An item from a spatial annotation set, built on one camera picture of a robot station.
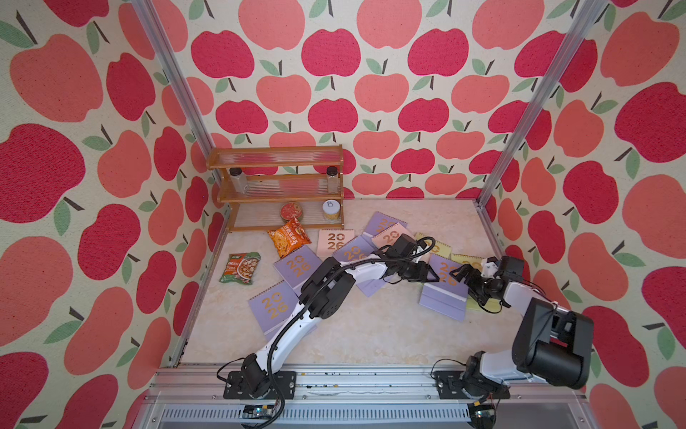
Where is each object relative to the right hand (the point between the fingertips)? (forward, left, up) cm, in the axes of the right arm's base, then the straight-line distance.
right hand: (462, 286), depth 92 cm
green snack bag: (-1, +80, +1) cm, 80 cm away
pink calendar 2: (+19, +25, +1) cm, 32 cm away
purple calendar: (-13, +65, -2) cm, 66 cm away
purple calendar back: (+28, +29, -1) cm, 40 cm away
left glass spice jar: (+25, +84, +21) cm, 90 cm away
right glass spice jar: (+29, +49, +20) cm, 60 cm away
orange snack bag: (+13, +65, +4) cm, 66 cm away
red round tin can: (+29, +68, +3) cm, 74 cm away
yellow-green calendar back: (+16, +6, -1) cm, 17 cm away
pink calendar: (+16, +49, -1) cm, 51 cm away
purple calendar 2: (+2, +60, 0) cm, 60 cm away
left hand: (-2, +9, +2) cm, 9 cm away
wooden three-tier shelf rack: (+39, +74, +5) cm, 84 cm away
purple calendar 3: (+14, +37, -1) cm, 40 cm away
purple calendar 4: (-4, +5, -1) cm, 7 cm away
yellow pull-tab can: (+29, +50, +4) cm, 58 cm away
